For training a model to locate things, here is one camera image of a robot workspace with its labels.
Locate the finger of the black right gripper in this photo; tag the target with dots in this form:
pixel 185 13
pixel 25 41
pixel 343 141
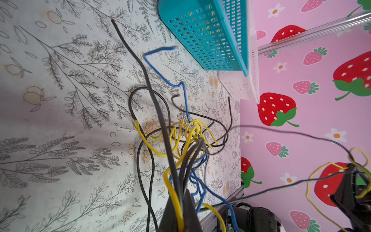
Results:
pixel 358 210

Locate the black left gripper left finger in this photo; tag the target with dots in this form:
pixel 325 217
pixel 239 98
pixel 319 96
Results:
pixel 168 222

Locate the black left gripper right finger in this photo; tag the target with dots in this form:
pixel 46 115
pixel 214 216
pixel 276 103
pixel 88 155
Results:
pixel 191 221

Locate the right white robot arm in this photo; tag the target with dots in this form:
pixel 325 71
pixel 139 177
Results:
pixel 258 219

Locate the right white plastic basket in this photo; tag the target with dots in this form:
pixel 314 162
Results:
pixel 244 83

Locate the teal plastic basket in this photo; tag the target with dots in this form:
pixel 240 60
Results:
pixel 203 28

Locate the right aluminium corner post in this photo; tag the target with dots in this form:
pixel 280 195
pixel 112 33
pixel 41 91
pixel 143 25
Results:
pixel 318 32

